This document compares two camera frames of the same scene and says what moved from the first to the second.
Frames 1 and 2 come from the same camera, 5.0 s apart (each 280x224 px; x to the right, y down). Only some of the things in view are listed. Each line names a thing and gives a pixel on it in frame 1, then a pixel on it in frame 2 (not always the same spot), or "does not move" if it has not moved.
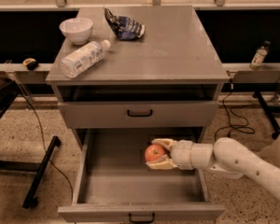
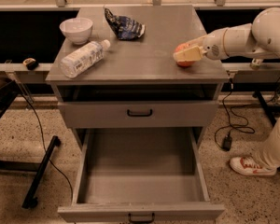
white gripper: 181,154 → 213,47
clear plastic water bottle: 84,59 does not move
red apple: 154,152 → 184,47
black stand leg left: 30,201 does not move
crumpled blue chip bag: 124,28 does not move
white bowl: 77,29 does not move
